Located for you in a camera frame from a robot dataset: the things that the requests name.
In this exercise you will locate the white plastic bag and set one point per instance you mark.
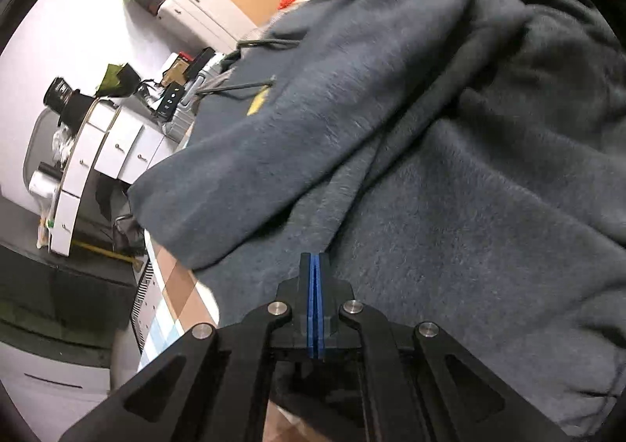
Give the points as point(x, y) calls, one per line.
point(63, 143)

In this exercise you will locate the black bag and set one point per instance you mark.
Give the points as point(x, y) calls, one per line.
point(124, 231)

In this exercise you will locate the black round canister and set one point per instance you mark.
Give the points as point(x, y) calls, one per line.
point(57, 91)

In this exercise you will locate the checked bed sheet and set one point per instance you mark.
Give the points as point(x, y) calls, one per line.
point(183, 295)

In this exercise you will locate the silver suitcase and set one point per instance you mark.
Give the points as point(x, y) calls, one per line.
point(178, 126)

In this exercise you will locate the black hat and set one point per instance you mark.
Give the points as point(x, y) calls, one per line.
point(78, 107)

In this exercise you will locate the red plastic bag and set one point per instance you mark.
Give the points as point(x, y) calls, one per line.
point(287, 2)

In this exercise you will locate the grey hoodie with yellow letters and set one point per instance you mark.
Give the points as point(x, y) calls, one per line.
point(415, 153)

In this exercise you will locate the black tray box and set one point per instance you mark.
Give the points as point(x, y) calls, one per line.
point(200, 61)

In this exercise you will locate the dark green bouquet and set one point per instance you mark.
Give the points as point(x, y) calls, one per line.
point(117, 80)

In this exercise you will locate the white paper roll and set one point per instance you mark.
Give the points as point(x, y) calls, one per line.
point(41, 184)

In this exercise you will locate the grey framed mirror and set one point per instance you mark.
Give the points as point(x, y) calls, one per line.
point(36, 148)

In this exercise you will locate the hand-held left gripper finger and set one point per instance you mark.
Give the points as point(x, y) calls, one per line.
point(321, 320)
point(309, 320)

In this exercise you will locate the patterned rug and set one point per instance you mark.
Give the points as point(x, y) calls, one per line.
point(144, 305)

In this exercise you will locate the dark refrigerator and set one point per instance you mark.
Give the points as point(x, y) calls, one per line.
point(58, 295)

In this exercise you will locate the white desk with drawers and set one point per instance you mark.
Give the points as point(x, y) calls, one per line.
point(122, 148)

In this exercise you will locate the white suitcase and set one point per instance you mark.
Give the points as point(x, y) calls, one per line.
point(205, 11)

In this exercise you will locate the black box with white dots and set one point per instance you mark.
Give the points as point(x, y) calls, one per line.
point(170, 102)

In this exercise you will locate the brown box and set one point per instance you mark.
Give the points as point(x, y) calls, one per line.
point(176, 70)

